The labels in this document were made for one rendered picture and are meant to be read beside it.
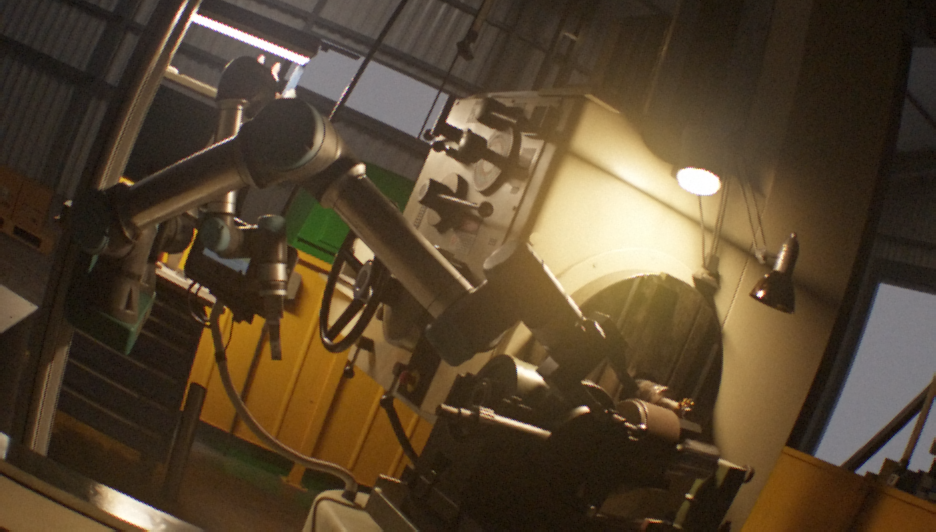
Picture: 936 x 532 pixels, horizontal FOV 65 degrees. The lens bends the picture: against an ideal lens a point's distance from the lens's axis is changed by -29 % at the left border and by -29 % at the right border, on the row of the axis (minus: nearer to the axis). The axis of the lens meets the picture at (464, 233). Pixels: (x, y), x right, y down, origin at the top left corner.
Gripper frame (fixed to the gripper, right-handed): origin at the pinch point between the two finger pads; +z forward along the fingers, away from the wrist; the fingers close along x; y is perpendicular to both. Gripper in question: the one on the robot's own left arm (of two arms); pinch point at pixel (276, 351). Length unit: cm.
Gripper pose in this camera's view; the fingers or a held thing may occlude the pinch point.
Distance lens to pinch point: 226.6
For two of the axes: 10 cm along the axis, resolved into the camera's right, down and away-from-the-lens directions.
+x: -1.8, 1.2, 9.8
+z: 0.2, 9.9, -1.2
